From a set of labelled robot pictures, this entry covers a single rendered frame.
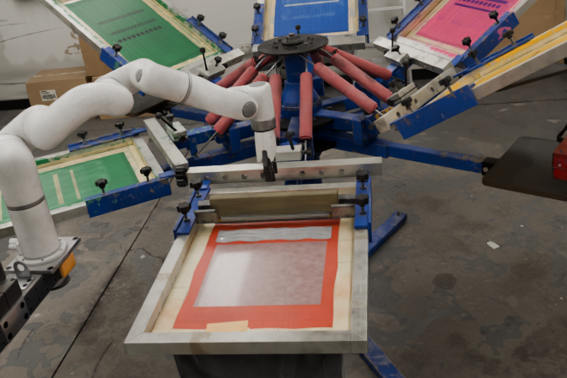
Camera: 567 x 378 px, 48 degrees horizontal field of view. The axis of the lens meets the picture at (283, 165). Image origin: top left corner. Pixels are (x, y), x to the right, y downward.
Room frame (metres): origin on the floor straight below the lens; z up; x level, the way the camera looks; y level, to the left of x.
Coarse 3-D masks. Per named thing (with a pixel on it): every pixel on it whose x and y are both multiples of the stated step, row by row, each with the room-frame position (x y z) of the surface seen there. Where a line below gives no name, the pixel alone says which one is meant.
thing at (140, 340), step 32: (224, 192) 1.96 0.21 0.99; (256, 192) 1.94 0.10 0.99; (352, 192) 1.88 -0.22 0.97; (160, 288) 1.44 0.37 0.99; (352, 320) 1.21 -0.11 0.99; (128, 352) 1.23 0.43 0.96; (160, 352) 1.22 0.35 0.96; (192, 352) 1.21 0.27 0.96; (224, 352) 1.19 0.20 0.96; (256, 352) 1.18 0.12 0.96; (288, 352) 1.17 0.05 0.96; (320, 352) 1.15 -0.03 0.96; (352, 352) 1.14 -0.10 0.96
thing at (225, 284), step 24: (240, 240) 1.69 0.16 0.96; (264, 240) 1.67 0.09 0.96; (216, 264) 1.58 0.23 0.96; (240, 264) 1.56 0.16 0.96; (264, 264) 1.54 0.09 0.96; (192, 288) 1.48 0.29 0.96; (216, 288) 1.46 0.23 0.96; (240, 288) 1.45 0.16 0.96; (192, 312) 1.37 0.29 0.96; (216, 312) 1.35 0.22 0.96; (240, 312) 1.34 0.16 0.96
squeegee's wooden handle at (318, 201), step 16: (272, 192) 1.78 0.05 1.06; (288, 192) 1.77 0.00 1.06; (304, 192) 1.75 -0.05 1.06; (320, 192) 1.74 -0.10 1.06; (336, 192) 1.73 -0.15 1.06; (224, 208) 1.79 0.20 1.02; (240, 208) 1.78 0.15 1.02; (256, 208) 1.77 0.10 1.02; (272, 208) 1.76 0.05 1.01; (288, 208) 1.75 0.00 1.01; (304, 208) 1.74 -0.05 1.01; (320, 208) 1.73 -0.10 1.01
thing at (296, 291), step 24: (288, 240) 1.65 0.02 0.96; (312, 240) 1.64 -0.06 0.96; (336, 240) 1.62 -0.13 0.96; (288, 264) 1.53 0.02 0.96; (312, 264) 1.51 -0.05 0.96; (336, 264) 1.50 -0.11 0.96; (264, 288) 1.43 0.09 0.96; (288, 288) 1.42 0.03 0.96; (312, 288) 1.40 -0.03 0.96; (264, 312) 1.33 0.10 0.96; (288, 312) 1.31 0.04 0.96; (312, 312) 1.30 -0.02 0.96
